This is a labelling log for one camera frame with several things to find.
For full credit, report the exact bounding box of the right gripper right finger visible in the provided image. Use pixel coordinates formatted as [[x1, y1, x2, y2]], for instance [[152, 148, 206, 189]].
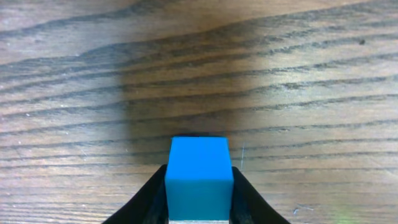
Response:
[[228, 166, 292, 224]]

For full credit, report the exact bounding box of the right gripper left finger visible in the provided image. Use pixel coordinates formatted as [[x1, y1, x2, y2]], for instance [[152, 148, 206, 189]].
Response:
[[101, 164, 170, 224]]

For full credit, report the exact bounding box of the blue cube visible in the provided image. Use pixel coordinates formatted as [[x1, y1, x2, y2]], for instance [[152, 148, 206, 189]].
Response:
[[164, 136, 234, 222]]

